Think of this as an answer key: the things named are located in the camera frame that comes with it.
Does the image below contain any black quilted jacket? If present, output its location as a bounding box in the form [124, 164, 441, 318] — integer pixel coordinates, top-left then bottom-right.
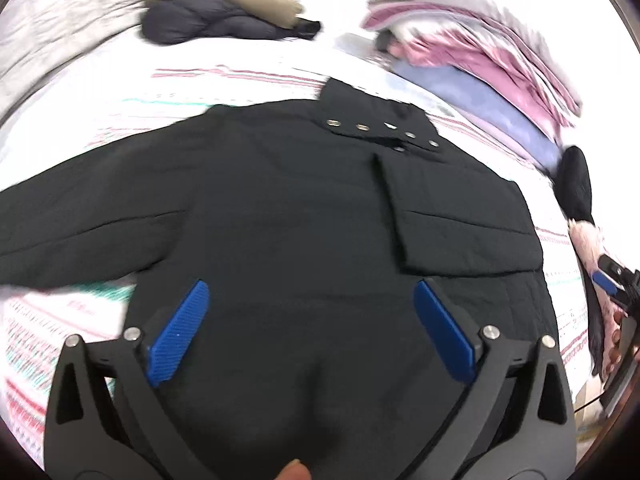
[1, 79, 558, 479]

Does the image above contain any right hand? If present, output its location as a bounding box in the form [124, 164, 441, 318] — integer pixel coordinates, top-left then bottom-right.
[600, 304, 626, 380]

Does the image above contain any left hand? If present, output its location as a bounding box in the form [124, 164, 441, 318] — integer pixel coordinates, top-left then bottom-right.
[276, 460, 312, 480]

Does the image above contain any black fluffy garment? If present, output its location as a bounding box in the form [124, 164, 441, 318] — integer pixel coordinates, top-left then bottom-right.
[552, 146, 594, 224]

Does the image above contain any blue folded blanket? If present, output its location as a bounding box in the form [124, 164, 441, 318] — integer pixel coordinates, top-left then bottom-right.
[392, 60, 562, 177]

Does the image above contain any pink folded blanket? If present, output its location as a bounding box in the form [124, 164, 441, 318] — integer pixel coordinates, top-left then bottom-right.
[362, 1, 582, 139]

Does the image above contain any patterned pink green bedspread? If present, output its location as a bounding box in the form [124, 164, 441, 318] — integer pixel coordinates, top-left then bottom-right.
[1, 29, 592, 460]

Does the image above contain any navy and olive folded jacket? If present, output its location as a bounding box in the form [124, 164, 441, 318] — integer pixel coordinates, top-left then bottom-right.
[140, 0, 322, 46]

